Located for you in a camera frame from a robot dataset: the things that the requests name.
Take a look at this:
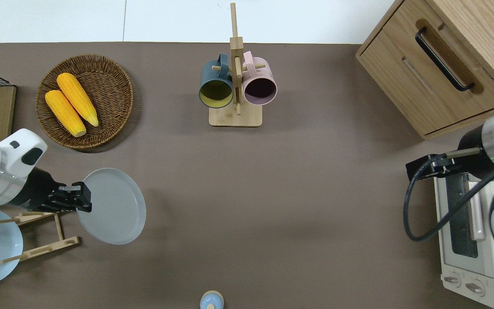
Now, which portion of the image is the dark teal mug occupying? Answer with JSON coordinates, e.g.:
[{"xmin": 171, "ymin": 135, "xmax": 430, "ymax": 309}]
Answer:
[{"xmin": 199, "ymin": 53, "xmax": 234, "ymax": 109}]

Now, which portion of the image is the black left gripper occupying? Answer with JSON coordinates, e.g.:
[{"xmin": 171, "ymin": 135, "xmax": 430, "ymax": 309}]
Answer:
[{"xmin": 49, "ymin": 181, "xmax": 93, "ymax": 213}]

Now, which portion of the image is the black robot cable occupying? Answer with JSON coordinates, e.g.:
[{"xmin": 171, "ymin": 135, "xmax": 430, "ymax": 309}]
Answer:
[{"xmin": 403, "ymin": 154, "xmax": 494, "ymax": 242}]

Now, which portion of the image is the wooden plate rack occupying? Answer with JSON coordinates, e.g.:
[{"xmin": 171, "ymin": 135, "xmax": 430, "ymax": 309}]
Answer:
[{"xmin": 0, "ymin": 211, "xmax": 80, "ymax": 264}]

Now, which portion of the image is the yellow corn cob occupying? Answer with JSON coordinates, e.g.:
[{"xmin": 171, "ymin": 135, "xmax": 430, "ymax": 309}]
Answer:
[
  {"xmin": 57, "ymin": 73, "xmax": 99, "ymax": 127},
  {"xmin": 45, "ymin": 89, "xmax": 87, "ymax": 138}
]

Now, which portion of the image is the wooden mug tree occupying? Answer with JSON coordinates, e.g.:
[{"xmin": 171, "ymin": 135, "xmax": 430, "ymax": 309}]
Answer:
[{"xmin": 209, "ymin": 3, "xmax": 263, "ymax": 127}]

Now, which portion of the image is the wooden cabinet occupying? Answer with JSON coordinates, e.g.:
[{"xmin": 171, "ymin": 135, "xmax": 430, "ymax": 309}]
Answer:
[{"xmin": 355, "ymin": 0, "xmax": 494, "ymax": 140}]

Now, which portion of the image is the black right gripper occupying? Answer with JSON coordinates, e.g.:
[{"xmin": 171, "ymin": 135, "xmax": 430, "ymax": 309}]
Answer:
[{"xmin": 405, "ymin": 154, "xmax": 462, "ymax": 181}]

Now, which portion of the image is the brown wicker basket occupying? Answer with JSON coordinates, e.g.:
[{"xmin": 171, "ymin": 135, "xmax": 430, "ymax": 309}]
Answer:
[{"xmin": 36, "ymin": 54, "xmax": 134, "ymax": 149}]

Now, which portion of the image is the gray plate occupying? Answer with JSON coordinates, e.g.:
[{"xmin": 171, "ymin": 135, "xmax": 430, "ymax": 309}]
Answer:
[{"xmin": 77, "ymin": 168, "xmax": 147, "ymax": 245}]

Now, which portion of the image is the pink mug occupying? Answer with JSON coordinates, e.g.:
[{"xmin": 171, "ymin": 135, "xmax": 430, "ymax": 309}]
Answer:
[{"xmin": 242, "ymin": 51, "xmax": 278, "ymax": 106}]

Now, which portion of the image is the white toaster oven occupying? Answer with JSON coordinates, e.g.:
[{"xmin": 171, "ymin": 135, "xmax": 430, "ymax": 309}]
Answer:
[{"xmin": 434, "ymin": 172, "xmax": 494, "ymax": 309}]

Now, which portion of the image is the silver toaster oven handle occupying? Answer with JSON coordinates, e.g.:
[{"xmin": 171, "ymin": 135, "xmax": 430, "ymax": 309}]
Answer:
[{"xmin": 468, "ymin": 182, "xmax": 486, "ymax": 241}]

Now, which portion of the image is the black cabinet handle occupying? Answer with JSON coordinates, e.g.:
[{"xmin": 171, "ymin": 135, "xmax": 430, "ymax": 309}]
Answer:
[{"xmin": 416, "ymin": 27, "xmax": 475, "ymax": 92}]

